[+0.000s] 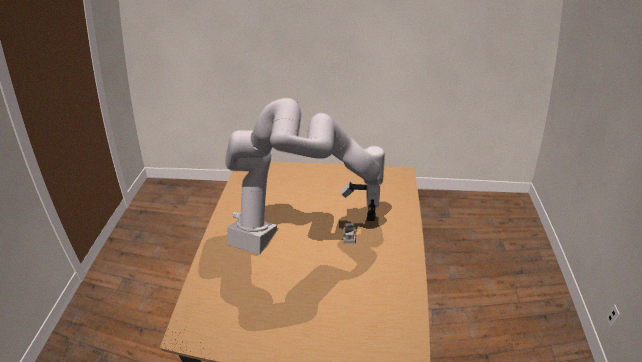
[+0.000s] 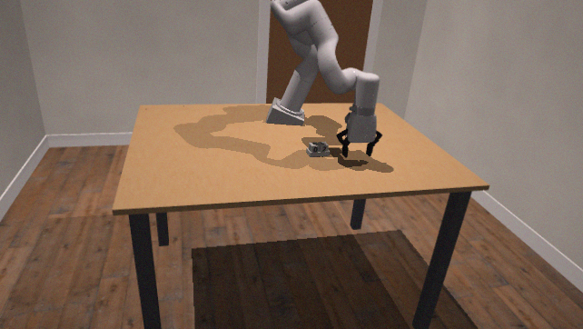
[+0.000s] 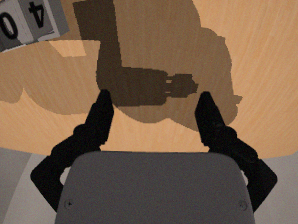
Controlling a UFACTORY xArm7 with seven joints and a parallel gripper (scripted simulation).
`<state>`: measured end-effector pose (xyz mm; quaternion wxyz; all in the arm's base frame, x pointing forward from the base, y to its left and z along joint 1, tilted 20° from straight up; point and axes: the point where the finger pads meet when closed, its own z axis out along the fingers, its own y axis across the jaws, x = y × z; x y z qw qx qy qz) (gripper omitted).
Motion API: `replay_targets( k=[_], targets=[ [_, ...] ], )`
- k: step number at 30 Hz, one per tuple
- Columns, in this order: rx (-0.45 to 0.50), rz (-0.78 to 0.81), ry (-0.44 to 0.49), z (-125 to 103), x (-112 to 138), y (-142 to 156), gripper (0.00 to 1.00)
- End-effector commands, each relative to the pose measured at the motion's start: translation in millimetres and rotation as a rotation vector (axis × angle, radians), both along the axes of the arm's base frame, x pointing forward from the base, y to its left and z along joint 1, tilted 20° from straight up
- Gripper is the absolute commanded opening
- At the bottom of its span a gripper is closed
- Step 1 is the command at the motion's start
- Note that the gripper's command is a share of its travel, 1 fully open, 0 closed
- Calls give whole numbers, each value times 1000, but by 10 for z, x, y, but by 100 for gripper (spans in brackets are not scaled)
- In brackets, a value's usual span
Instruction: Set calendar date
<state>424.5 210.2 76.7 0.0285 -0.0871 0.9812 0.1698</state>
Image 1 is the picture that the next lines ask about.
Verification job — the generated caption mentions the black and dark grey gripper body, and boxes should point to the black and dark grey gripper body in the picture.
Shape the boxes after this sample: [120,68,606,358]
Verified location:
[364,181,383,208]

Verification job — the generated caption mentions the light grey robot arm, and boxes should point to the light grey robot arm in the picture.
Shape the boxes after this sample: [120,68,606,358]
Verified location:
[225,98,385,232]

